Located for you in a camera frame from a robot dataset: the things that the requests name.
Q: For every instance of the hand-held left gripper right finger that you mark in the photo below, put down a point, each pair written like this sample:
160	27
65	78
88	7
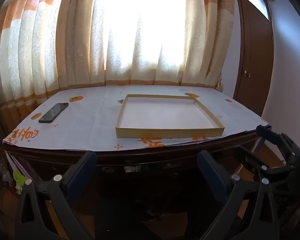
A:
210	170

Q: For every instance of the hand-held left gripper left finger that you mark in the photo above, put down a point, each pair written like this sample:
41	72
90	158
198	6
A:
81	170

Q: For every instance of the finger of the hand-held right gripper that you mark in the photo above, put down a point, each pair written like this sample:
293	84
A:
265	131
250	158

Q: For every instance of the shallow cardboard tray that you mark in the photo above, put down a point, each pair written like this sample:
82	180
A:
165	132

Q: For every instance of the dark wooden desk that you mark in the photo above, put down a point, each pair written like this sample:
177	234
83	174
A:
52	158

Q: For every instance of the white printed table cover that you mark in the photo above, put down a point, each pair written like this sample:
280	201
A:
90	120

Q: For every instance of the brass door knob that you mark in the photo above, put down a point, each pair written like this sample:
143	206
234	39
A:
247	74

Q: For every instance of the light green object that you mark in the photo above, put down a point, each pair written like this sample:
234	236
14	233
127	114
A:
18	177

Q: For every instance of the black smartphone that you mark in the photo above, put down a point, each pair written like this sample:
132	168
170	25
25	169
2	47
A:
53	112

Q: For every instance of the stack of books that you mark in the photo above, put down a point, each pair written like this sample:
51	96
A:
17	162

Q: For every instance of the curtain tassel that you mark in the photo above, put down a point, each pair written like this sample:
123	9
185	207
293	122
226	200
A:
219	82

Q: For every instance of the brown wooden door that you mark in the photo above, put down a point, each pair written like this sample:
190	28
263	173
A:
255	42

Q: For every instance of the cream and orange curtain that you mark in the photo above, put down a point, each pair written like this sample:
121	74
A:
65	42

